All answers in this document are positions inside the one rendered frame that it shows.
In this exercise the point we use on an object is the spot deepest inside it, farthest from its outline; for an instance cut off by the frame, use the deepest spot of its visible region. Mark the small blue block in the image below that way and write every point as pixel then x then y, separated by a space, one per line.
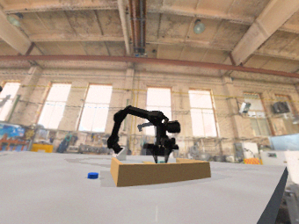
pixel 92 175

